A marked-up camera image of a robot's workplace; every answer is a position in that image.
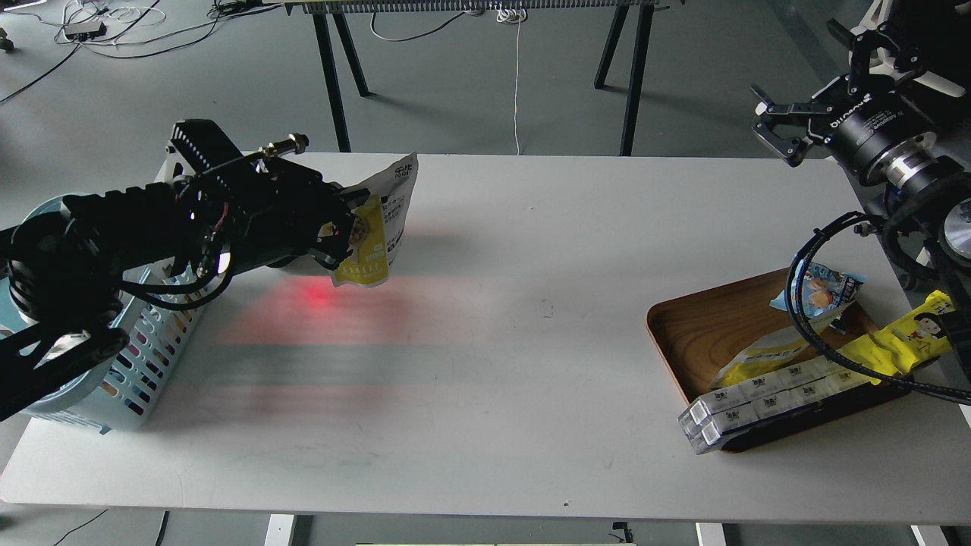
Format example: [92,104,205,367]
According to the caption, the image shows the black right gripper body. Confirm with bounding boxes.
[812,75,936,187]

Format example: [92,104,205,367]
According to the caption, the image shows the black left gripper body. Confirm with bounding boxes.
[221,158,334,274]

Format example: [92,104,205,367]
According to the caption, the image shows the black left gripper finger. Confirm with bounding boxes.
[306,215,360,271]
[322,183,372,224]

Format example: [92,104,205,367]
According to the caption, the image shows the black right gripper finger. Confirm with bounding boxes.
[750,84,831,168]
[828,20,922,84]

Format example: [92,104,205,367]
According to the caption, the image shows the yellow white bean snack pouch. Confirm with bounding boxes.
[331,153,419,287]

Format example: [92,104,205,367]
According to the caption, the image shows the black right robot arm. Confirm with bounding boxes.
[753,20,969,370]

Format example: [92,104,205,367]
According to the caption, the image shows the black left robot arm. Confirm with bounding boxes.
[2,120,370,419]

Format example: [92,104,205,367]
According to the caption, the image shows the blue chip snack bag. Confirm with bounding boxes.
[800,262,867,318]

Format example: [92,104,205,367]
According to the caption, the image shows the yellow white flat snack pouch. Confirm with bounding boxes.
[709,309,819,391]

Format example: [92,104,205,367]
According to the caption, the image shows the yellow cartoon face snack bag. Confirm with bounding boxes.
[838,290,954,376]

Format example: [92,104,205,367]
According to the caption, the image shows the light blue plastic basket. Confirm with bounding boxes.
[2,180,228,433]

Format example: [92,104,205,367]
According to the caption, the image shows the black trestle table legs right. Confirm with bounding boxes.
[593,4,655,158]

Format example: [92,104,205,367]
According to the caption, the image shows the black trestle table legs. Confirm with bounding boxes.
[310,4,372,153]
[593,4,655,158]

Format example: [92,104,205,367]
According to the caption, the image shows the black trestle table legs left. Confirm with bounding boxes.
[310,4,372,153]

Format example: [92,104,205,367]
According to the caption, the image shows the brown wooden tray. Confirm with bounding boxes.
[646,269,904,424]

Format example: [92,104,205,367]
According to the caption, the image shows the clear box of white packets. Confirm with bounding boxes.
[677,356,875,455]

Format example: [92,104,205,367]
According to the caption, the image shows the white hanging cord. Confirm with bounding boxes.
[496,8,528,156]

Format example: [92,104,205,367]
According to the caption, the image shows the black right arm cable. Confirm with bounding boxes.
[785,212,971,404]

